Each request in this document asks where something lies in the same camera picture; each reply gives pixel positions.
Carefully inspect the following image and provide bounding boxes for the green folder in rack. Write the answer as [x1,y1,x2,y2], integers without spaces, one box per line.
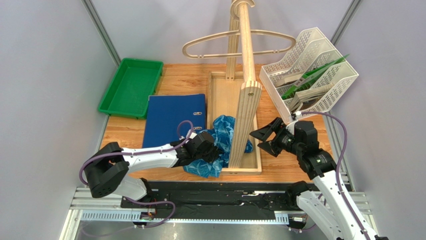
[281,54,350,100]

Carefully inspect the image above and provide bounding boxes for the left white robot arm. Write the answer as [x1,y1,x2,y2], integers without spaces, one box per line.
[79,131,223,201]

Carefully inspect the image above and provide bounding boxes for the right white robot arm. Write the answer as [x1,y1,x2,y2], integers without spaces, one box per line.
[250,117,386,240]

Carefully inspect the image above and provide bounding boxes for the blue ring binder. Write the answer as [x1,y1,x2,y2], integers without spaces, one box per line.
[142,93,206,148]

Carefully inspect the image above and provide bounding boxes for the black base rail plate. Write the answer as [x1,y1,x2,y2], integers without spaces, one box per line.
[76,180,370,226]

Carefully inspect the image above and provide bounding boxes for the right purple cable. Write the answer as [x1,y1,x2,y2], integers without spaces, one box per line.
[292,111,370,240]

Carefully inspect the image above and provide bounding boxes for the blue patterned shorts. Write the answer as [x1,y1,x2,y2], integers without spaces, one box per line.
[183,115,236,178]

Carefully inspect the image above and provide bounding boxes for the white plastic file rack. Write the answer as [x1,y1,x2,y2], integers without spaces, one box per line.
[259,27,359,124]

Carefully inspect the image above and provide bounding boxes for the green plastic tray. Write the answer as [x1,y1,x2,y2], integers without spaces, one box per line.
[97,58,164,120]

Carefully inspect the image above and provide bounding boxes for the wooden clothes hanger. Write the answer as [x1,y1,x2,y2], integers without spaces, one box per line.
[182,0,297,59]

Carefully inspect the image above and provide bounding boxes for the wooden hanger stand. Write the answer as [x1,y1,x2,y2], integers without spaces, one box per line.
[205,3,263,176]

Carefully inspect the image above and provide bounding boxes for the beige hangers in rack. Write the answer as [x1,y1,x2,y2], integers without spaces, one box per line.
[287,83,335,112]

